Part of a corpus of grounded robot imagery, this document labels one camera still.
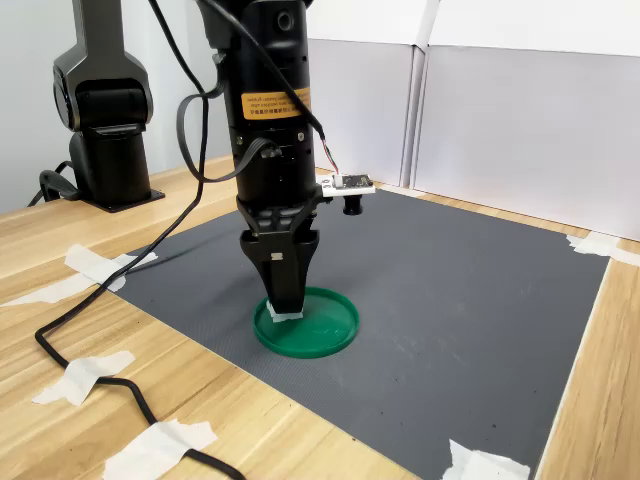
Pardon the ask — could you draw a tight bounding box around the small white plastic terminal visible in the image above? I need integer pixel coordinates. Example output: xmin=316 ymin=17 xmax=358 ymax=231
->
xmin=266 ymin=298 xmax=306 ymax=324

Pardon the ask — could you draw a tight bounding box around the round green lid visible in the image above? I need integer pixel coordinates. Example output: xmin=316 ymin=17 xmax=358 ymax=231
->
xmin=251 ymin=285 xmax=361 ymax=361

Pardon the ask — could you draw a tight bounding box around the white tape piece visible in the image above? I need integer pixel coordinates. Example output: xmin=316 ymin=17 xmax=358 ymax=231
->
xmin=378 ymin=183 xmax=427 ymax=199
xmin=63 ymin=243 xmax=160 ymax=294
xmin=564 ymin=231 xmax=640 ymax=266
xmin=441 ymin=438 xmax=532 ymax=480
xmin=102 ymin=418 xmax=219 ymax=480
xmin=31 ymin=350 xmax=137 ymax=407

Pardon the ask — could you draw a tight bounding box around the white partition panel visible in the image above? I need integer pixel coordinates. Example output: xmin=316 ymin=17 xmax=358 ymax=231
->
xmin=409 ymin=0 xmax=640 ymax=242
xmin=305 ymin=0 xmax=431 ymax=189

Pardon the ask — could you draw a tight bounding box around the dark grey mat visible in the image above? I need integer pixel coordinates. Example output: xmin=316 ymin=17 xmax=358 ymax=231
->
xmin=106 ymin=179 xmax=612 ymax=480

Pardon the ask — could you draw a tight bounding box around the long white tape strip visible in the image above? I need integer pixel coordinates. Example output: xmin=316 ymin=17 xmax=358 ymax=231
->
xmin=0 ymin=272 xmax=96 ymax=309

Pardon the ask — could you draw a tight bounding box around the flat black gripper cable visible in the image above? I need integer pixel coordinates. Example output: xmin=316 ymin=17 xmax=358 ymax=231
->
xmin=176 ymin=91 xmax=280 ymax=184

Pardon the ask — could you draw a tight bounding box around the white camera box circuit board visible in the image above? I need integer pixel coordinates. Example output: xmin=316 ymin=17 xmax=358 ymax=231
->
xmin=319 ymin=172 xmax=377 ymax=217

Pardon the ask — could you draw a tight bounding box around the black camera cable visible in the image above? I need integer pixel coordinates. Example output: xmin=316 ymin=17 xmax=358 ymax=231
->
xmin=33 ymin=0 xmax=345 ymax=480

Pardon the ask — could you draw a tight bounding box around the black base power cable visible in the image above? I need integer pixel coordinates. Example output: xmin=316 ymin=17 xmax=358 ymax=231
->
xmin=27 ymin=159 xmax=82 ymax=209

